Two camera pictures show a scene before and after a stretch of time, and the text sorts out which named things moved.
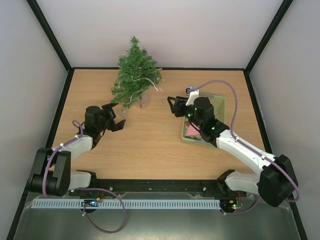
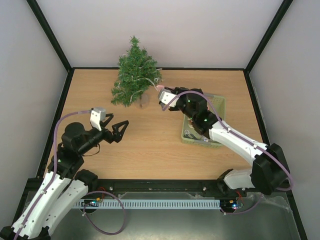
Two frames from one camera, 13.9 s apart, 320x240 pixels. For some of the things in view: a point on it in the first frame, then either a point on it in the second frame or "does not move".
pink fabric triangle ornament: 191,131 → 159,87
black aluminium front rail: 122,186 does not move
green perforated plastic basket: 190,134 does not move
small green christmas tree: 138,73 does not move
